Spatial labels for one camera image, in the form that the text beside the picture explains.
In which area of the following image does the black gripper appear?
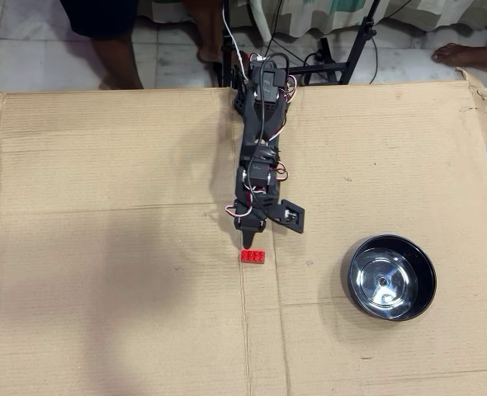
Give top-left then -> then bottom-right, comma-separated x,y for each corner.
231,193 -> 284,252

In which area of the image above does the black glossy round bowl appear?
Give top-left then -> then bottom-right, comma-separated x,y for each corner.
341,233 -> 437,322

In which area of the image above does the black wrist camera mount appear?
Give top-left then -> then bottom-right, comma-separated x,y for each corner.
270,198 -> 306,235

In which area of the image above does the white cable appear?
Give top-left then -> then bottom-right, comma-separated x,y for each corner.
221,0 -> 253,82

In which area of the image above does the black metal stand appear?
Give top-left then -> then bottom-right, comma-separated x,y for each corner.
218,0 -> 384,87

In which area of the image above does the thin black floor cable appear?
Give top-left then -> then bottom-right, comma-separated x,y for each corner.
303,39 -> 380,83

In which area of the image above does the green white patterned bedsheet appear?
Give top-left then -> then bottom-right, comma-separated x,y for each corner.
138,0 -> 487,40

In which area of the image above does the brown cardboard sheet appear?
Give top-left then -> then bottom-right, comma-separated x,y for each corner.
0,68 -> 487,396

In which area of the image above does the black camera cable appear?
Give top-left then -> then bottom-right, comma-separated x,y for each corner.
243,52 -> 291,224

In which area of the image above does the white plastic pipe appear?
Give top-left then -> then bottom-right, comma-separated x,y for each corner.
248,0 -> 272,44

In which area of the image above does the red lego block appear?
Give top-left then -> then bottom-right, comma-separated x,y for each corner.
239,248 -> 267,265

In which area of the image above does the bare foot with anklet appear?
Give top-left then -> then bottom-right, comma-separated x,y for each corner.
431,26 -> 487,75

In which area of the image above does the bare leg below shorts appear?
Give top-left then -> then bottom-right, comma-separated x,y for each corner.
90,32 -> 145,91

